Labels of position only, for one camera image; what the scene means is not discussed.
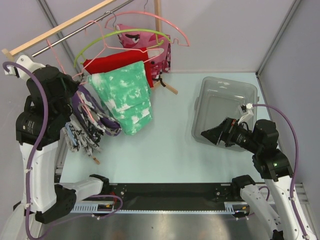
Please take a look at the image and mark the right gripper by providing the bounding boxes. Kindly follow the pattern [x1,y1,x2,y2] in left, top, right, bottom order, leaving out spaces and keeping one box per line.
[200,115,261,153]

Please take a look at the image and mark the purple camouflage trousers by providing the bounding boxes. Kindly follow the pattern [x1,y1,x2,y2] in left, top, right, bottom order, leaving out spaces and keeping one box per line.
[71,85,122,136]

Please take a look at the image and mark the pink wire hanger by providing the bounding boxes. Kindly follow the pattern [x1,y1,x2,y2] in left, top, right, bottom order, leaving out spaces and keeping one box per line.
[46,39,98,122]

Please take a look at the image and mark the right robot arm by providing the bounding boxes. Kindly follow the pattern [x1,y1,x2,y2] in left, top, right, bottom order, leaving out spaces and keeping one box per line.
[201,117,317,240]

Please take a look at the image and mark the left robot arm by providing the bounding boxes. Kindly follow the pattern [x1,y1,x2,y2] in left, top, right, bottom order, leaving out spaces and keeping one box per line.
[14,54,111,224]

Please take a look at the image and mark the green plastic hanger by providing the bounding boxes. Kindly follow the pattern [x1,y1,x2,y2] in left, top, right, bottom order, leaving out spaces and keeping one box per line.
[73,28,165,68]

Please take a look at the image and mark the black white patterned trousers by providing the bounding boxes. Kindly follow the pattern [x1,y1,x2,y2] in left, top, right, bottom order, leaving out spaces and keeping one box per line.
[62,119,102,157]

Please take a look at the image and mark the red trousers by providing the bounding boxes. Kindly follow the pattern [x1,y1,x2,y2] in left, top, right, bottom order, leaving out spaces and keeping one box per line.
[82,50,154,88]

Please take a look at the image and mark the green white tie-dye trousers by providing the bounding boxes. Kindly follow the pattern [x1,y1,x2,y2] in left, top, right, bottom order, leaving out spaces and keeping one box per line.
[87,61,153,135]

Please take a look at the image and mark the large pink plastic hanger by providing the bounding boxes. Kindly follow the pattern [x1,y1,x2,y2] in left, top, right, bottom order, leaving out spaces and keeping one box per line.
[104,11,191,48]

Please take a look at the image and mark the pink camouflage trousers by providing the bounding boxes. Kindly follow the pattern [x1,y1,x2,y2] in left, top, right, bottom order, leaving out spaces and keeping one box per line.
[115,24,171,80]

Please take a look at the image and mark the grey plastic bin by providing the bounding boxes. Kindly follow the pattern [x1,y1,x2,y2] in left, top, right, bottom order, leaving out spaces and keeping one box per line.
[191,76,258,146]

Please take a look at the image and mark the metal hanging rod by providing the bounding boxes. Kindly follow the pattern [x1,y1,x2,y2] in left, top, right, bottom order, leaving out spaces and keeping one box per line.
[31,0,134,58]

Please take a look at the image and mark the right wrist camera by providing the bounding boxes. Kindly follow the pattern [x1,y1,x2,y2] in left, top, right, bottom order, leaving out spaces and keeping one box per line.
[238,103,254,125]

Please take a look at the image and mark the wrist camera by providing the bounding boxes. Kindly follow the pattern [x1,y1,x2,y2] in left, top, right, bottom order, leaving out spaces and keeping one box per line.
[238,103,254,125]
[4,54,45,81]

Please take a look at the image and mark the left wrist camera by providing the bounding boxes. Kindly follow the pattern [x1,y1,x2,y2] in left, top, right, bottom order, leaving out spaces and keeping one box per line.
[4,54,45,81]

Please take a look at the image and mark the wooden clothes rack frame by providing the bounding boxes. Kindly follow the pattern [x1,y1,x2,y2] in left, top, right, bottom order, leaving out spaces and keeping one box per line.
[1,0,179,166]

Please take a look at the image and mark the white cable duct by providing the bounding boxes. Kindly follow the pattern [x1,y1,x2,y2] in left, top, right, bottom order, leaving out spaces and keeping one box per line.
[71,201,250,215]

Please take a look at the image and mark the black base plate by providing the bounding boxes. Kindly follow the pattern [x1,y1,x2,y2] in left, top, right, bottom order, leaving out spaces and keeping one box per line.
[110,183,242,204]

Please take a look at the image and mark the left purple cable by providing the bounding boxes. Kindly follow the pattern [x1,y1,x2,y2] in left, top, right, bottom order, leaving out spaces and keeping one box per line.
[1,61,123,240]

